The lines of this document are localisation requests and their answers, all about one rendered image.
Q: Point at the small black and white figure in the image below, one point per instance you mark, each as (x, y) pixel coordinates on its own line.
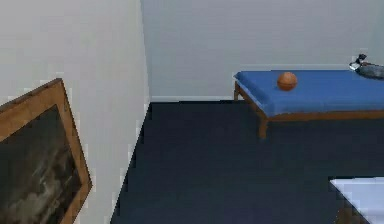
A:
(358, 62)

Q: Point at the orange basketball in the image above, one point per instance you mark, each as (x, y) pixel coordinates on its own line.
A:
(287, 81)

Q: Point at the wooden framed dark painting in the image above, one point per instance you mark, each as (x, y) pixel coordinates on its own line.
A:
(36, 166)

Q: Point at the dark grey pillow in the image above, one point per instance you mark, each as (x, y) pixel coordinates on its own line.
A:
(371, 71)

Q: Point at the blue bed with wooden frame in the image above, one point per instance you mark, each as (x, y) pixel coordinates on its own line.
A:
(320, 93)

